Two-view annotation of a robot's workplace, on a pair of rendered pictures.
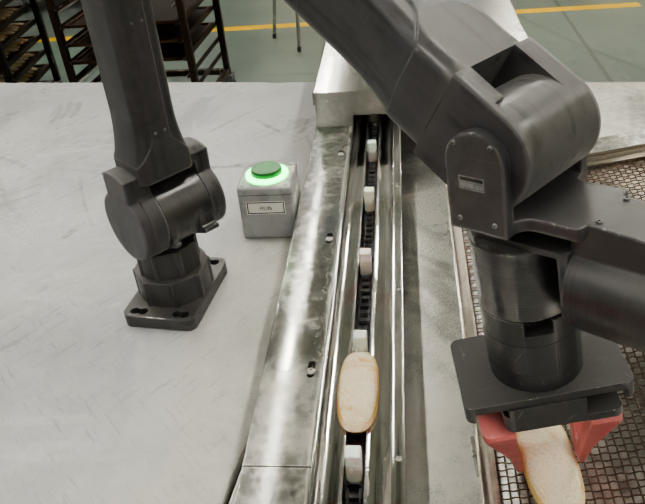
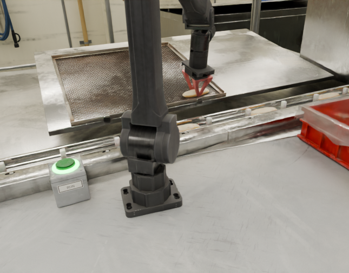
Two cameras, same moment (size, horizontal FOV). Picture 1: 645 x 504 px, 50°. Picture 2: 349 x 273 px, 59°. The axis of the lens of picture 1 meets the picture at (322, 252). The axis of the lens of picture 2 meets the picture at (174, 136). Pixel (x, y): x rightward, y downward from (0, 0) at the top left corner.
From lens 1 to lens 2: 1.10 m
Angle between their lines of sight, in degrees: 97
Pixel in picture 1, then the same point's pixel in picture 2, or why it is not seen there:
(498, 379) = (205, 67)
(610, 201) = not seen: hidden behind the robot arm
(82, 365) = (216, 204)
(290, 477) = (223, 124)
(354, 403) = (191, 125)
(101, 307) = (176, 223)
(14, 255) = not seen: outside the picture
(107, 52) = (159, 52)
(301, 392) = (195, 131)
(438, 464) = not seen: hidden behind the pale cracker
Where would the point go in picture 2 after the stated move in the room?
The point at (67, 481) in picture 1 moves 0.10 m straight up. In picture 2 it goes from (260, 176) to (264, 138)
